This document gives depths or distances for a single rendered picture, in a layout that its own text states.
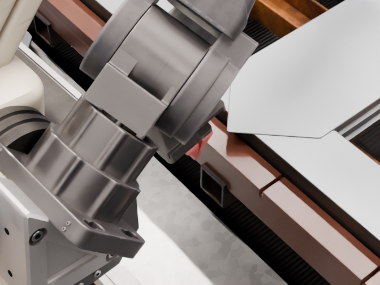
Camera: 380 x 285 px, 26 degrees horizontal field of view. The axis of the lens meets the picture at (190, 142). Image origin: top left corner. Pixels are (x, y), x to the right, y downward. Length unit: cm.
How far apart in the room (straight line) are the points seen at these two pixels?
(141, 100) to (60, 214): 10
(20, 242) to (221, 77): 19
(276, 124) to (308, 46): 17
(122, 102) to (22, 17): 12
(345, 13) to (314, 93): 19
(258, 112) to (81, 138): 57
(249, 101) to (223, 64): 54
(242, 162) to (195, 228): 16
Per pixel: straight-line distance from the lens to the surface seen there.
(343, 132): 115
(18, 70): 69
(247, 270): 119
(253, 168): 111
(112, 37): 61
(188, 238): 122
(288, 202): 108
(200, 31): 84
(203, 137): 102
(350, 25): 130
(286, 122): 114
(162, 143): 100
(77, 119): 61
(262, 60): 122
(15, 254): 62
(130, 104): 60
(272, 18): 152
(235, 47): 63
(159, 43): 61
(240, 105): 115
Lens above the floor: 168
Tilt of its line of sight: 49 degrees down
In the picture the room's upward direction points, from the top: straight up
